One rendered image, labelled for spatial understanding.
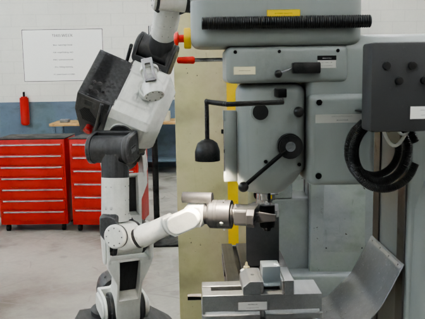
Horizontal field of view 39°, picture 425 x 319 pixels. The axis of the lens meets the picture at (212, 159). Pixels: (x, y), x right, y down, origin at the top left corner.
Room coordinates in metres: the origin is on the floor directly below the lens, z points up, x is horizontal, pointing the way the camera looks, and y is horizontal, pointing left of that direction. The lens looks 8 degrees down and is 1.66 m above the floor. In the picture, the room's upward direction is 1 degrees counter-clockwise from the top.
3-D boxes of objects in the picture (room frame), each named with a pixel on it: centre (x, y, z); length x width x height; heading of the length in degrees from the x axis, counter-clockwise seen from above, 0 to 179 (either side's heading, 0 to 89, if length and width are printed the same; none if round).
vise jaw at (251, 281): (1.73, -0.11, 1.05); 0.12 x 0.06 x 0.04; 2
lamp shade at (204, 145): (1.72, 0.01, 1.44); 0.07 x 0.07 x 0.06
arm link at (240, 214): (1.81, -0.07, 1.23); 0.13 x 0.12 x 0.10; 167
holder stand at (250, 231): (2.24, -0.19, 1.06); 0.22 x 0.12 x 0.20; 174
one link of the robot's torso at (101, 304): (2.51, 0.40, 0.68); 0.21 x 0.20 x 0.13; 20
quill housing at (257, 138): (1.79, -0.17, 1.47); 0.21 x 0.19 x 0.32; 2
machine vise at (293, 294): (1.73, -0.13, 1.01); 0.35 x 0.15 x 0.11; 92
